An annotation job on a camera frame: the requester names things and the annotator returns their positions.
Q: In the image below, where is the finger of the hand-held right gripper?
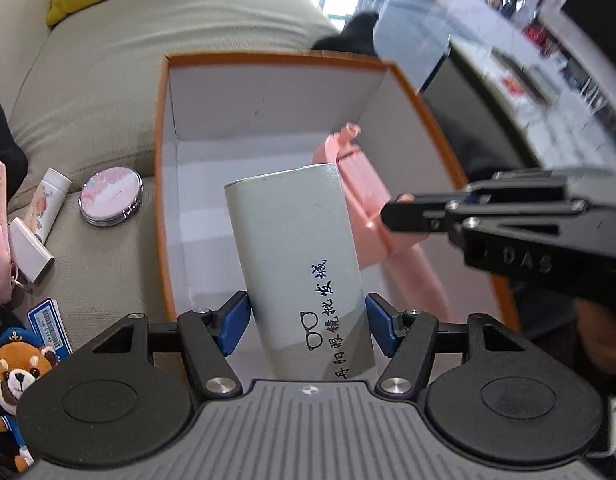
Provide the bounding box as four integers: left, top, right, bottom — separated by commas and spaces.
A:
395, 190, 470, 204
380, 199, 461, 236

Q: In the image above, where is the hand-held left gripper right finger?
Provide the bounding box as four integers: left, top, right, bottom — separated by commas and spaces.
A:
365, 293, 527, 401

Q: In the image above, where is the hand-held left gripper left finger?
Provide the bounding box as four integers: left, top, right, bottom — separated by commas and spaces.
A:
92, 290, 251, 401

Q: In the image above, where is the pink strap object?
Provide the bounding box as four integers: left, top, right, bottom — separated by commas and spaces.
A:
312, 124, 451, 323

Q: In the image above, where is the white glasses case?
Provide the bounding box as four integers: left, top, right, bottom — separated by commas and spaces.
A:
224, 162, 379, 381

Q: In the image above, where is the orange cardboard box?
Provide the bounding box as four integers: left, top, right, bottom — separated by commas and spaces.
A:
152, 52, 521, 333

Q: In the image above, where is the red panda plush toy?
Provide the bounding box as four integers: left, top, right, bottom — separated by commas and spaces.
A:
0, 327, 59, 474

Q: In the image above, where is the person's right hand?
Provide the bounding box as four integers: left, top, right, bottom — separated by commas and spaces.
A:
574, 298, 616, 377

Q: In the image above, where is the white marble cabinet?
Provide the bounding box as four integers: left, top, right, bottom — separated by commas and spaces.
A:
432, 0, 616, 173

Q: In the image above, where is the framed picture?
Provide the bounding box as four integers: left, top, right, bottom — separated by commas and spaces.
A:
489, 49, 550, 102

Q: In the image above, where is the round pink compact mirror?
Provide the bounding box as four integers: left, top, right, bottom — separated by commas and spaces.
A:
78, 168, 144, 228

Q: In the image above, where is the blue white tag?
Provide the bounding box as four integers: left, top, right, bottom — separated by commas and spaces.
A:
26, 297, 74, 364

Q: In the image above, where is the small white box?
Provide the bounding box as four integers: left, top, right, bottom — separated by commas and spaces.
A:
8, 217, 55, 284

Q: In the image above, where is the white hand cream tube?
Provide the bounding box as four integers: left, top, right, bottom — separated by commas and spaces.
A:
32, 168, 72, 244

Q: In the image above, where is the beige sofa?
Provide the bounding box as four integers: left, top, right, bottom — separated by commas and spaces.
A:
0, 0, 349, 361

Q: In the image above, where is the dark cloth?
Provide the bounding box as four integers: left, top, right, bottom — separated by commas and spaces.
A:
0, 85, 30, 197

